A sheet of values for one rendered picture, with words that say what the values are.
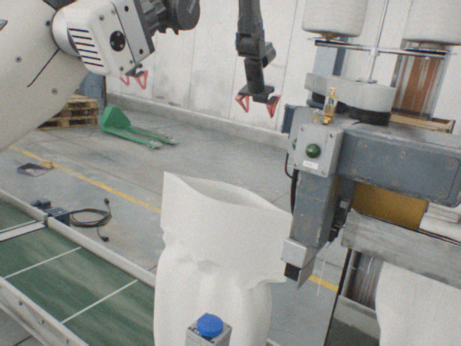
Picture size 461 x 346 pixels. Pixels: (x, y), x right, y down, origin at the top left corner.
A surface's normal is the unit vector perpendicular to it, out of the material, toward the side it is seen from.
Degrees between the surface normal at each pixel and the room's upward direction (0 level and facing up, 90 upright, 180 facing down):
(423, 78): 90
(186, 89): 90
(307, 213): 90
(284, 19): 90
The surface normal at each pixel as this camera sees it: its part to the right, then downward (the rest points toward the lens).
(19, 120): 0.44, 0.69
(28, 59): 0.80, 0.23
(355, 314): -0.54, 0.18
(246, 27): -0.55, 0.52
